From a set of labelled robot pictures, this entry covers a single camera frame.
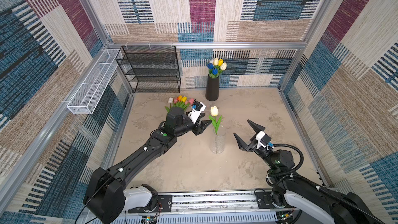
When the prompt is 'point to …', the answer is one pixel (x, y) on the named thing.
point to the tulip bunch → (180, 101)
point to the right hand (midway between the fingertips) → (241, 127)
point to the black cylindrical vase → (212, 88)
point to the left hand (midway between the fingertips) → (207, 115)
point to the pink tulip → (191, 100)
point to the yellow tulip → (220, 62)
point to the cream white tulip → (223, 66)
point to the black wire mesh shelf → (151, 69)
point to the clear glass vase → (217, 141)
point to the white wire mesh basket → (85, 100)
